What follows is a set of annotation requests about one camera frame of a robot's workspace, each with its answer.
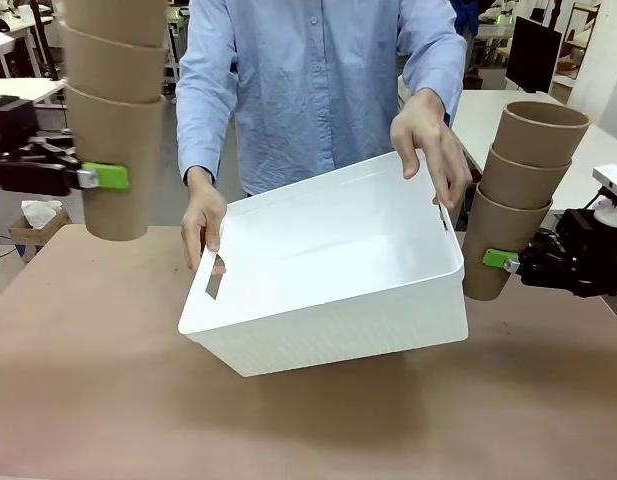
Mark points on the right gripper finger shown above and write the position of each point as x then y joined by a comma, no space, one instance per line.
538,270
545,241

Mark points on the person's left hand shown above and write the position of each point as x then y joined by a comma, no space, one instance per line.
428,135

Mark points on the cardboard box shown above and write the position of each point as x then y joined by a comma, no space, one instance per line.
35,237

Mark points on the brown cardboard items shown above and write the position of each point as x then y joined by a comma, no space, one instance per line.
570,60

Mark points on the person in blue shirt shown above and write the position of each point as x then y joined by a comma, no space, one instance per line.
308,85

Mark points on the person's right hand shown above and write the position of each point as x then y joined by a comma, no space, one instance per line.
200,210

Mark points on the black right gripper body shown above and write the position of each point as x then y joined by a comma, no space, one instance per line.
590,255

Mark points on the person's left forearm blue sleeve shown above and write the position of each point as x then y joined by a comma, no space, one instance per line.
438,75

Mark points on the black computer monitor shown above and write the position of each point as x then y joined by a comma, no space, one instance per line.
533,52

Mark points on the person's right forearm blue sleeve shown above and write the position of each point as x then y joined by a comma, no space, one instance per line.
195,135

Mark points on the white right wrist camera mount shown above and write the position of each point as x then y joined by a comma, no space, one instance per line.
610,192

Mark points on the white plastic basket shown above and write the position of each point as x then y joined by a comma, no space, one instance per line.
328,280

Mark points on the black stand pole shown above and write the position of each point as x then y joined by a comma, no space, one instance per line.
44,40

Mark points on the white crumpled tissue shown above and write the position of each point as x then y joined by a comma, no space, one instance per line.
40,212

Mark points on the white side table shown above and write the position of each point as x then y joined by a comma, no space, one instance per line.
23,90

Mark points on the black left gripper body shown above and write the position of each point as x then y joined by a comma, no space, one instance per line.
13,125

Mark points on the white table under basket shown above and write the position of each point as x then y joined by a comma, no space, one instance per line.
488,115

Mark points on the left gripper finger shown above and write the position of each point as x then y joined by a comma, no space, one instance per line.
58,154
105,176

